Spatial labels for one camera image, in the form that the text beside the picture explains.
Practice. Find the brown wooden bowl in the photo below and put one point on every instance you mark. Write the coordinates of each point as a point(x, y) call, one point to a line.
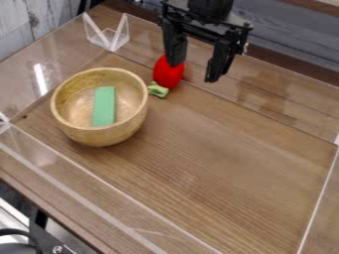
point(72, 101)

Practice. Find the red plush strawberry toy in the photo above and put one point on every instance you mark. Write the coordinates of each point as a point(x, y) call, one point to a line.
point(165, 77)

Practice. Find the green rectangular block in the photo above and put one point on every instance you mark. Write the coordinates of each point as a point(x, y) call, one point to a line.
point(103, 107)

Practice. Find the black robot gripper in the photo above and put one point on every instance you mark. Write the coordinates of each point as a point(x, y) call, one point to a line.
point(209, 21)

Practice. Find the black table leg bracket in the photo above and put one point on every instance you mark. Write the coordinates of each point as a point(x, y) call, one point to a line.
point(49, 244)

